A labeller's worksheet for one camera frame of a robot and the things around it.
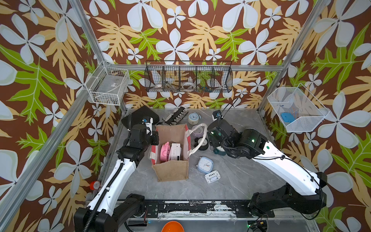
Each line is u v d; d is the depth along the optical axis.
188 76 0.97
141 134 0.59
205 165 0.86
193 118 1.09
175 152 0.89
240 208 0.74
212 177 0.84
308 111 0.75
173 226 0.68
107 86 0.84
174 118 1.14
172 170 0.81
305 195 0.40
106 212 0.39
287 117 0.80
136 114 1.16
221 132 0.45
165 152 0.83
